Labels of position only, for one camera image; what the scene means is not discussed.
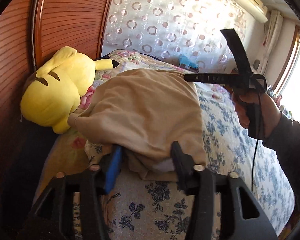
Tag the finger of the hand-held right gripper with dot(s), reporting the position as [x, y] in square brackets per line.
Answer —
[195, 77]

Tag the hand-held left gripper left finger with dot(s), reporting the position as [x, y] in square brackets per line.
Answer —
[113, 172]

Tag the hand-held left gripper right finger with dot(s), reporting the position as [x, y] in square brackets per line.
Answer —
[180, 165]

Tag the beige printed t-shirt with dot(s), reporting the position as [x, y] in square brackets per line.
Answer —
[145, 110]

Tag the person's right forearm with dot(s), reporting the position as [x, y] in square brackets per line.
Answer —
[290, 142]

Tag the person's right hand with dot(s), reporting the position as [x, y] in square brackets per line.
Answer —
[241, 112]

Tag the blue toy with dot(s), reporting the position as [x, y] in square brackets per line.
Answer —
[188, 63]

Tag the white patterned window curtain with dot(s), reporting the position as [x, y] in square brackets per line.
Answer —
[272, 35]

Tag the bed with blue floral sheet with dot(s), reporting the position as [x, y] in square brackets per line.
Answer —
[227, 135]

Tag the circle-patterned sheer curtain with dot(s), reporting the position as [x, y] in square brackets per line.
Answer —
[165, 17]

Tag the yellow plush toy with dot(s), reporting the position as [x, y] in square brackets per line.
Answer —
[55, 90]

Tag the wooden slatted wardrobe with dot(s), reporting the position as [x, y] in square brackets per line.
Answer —
[70, 17]

